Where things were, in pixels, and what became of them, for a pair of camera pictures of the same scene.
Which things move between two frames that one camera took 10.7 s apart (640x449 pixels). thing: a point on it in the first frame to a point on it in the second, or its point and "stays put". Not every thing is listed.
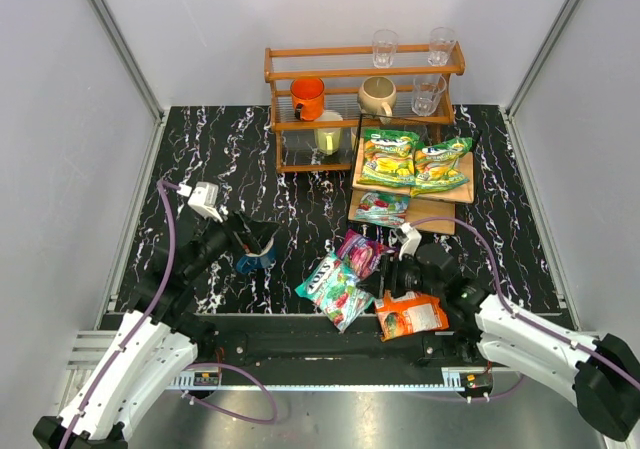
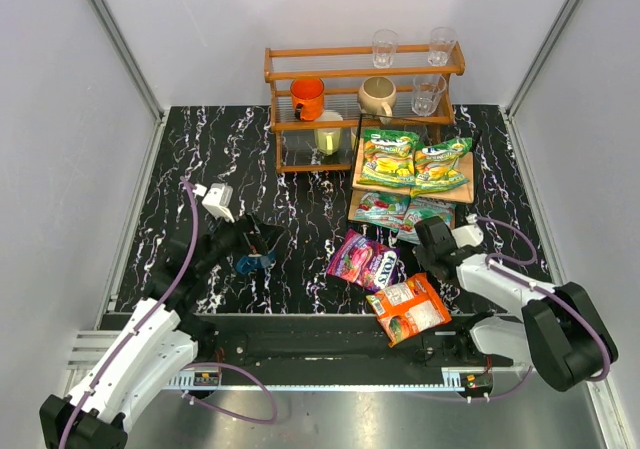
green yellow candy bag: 389,157 stays put
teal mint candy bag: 384,208 stays put
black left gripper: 239,233 stays put
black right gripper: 395,276 to 431,229
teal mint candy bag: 337,292 to 424,208
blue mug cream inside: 255,261 stays put
